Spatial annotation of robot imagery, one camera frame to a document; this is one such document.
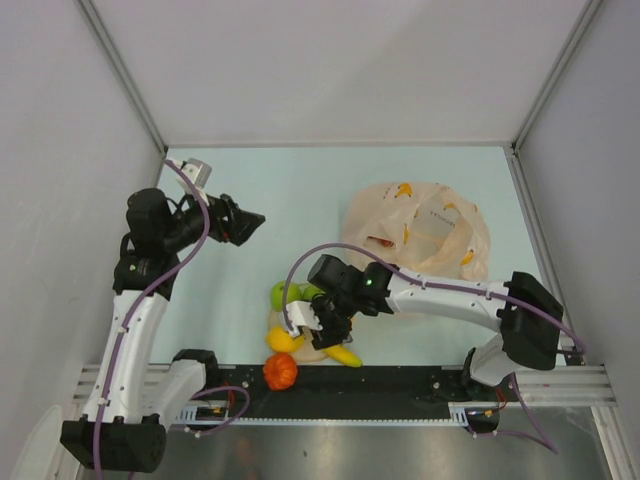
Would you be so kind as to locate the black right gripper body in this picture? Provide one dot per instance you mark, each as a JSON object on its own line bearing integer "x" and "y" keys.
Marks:
{"x": 335, "y": 315}

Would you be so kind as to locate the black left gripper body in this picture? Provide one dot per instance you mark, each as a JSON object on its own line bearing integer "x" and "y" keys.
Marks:
{"x": 187, "y": 226}

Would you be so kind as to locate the green fake apple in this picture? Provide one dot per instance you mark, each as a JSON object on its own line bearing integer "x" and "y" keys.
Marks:
{"x": 310, "y": 292}
{"x": 279, "y": 298}

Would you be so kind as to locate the yellow fake banana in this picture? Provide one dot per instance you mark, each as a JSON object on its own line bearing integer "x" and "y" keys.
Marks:
{"x": 343, "y": 356}

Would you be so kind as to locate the yellow fake lemon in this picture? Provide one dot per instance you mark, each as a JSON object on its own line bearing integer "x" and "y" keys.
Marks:
{"x": 279, "y": 341}

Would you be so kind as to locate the translucent peach plastic bag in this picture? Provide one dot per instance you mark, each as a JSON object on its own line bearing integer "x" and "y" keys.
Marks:
{"x": 436, "y": 231}

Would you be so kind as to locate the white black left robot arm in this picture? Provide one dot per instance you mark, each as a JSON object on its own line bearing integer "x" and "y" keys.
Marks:
{"x": 120, "y": 428}

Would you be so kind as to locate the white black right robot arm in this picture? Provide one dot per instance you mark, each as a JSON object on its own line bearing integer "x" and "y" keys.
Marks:
{"x": 523, "y": 315}

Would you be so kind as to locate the round cream green plate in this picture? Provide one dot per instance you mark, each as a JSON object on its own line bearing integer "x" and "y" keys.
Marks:
{"x": 306, "y": 354}

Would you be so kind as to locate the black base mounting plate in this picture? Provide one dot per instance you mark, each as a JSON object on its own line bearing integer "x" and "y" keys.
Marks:
{"x": 374, "y": 395}

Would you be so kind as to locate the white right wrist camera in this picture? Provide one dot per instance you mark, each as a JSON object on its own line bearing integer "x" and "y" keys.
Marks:
{"x": 297, "y": 316}

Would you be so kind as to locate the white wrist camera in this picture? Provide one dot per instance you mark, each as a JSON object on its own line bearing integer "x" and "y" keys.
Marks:
{"x": 297, "y": 316}
{"x": 192, "y": 176}

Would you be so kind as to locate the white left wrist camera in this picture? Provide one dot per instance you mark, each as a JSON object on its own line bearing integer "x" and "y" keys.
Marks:
{"x": 192, "y": 176}

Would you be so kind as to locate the white slotted cable duct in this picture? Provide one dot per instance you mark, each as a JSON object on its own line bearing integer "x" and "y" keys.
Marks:
{"x": 214, "y": 413}

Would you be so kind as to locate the aluminium frame rail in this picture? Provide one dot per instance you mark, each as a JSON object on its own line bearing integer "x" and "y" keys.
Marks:
{"x": 563, "y": 386}

